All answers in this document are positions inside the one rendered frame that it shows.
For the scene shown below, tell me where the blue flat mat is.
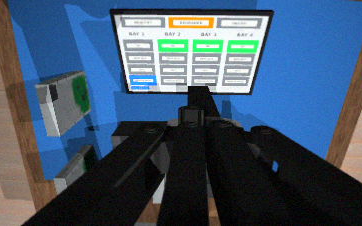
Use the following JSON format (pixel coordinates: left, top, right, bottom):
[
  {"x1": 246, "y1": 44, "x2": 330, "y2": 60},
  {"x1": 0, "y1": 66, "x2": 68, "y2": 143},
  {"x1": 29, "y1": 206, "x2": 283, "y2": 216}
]
[{"x1": 7, "y1": 0, "x2": 362, "y2": 180}]

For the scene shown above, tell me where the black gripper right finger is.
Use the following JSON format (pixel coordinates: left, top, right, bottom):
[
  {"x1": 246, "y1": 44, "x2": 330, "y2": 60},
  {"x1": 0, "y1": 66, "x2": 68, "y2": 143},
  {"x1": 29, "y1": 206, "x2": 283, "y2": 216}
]
[{"x1": 198, "y1": 86, "x2": 362, "y2": 226}]

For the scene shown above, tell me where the status display screen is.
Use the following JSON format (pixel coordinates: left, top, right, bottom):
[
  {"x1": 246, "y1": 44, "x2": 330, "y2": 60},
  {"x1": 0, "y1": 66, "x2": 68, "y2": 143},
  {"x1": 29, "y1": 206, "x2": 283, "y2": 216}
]
[{"x1": 109, "y1": 9, "x2": 274, "y2": 95}]

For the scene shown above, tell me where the dark grey drive dock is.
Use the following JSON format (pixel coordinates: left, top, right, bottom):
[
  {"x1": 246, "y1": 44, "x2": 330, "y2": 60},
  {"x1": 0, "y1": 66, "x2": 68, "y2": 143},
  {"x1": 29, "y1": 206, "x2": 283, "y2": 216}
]
[{"x1": 111, "y1": 121, "x2": 214, "y2": 198}]

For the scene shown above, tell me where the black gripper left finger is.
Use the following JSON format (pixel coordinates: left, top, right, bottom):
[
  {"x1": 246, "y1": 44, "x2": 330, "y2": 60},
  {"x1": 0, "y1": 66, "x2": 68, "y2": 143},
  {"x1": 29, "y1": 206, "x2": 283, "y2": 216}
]
[{"x1": 21, "y1": 86, "x2": 209, "y2": 226}]

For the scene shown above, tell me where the grey hard drive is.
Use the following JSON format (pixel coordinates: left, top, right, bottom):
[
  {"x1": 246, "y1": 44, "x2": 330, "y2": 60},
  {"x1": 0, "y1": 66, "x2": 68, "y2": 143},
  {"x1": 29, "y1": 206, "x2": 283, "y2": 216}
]
[
  {"x1": 152, "y1": 173, "x2": 167, "y2": 203},
  {"x1": 53, "y1": 145, "x2": 96, "y2": 194},
  {"x1": 35, "y1": 71, "x2": 91, "y2": 136}
]

